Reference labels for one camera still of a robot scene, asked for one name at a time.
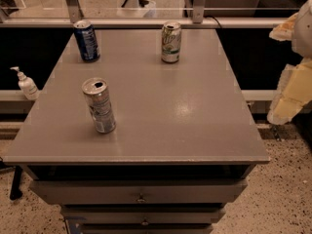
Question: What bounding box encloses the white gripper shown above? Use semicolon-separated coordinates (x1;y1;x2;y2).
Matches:
267;0;312;125

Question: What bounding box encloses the silver redbull can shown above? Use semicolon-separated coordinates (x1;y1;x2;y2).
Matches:
82;77;116;134

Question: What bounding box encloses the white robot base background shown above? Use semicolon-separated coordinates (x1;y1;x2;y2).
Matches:
117;0;156;18

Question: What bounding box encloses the green white 7up can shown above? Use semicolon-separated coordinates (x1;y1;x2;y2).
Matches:
162;21;181;63

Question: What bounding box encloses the blue pepsi can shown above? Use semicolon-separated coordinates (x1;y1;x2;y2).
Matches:
73;19;100;62

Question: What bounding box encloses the grey drawer cabinet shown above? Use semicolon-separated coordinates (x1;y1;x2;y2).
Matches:
4;29;269;234

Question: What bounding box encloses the top grey drawer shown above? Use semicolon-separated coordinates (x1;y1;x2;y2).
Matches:
30;179;247;205

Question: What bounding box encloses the grey drawer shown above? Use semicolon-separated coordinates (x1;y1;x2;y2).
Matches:
30;179;247;205
61;207;225;224

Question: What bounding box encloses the white pump sanitizer bottle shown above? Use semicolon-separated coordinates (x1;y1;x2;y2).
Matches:
11;66;40;100

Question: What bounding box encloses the black stand leg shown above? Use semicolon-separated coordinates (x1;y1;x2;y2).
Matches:
10;167;22;201

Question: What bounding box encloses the black cable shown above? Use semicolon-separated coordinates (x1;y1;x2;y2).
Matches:
205;15;224;29

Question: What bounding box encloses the right metal frame post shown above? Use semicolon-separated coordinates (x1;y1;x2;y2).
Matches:
192;0;206;23

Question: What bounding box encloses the metal frame post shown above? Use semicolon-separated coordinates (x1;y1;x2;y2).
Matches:
192;0;206;23
65;0;83;23

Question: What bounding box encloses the left metal frame post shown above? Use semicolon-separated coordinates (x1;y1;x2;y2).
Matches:
65;0;83;23

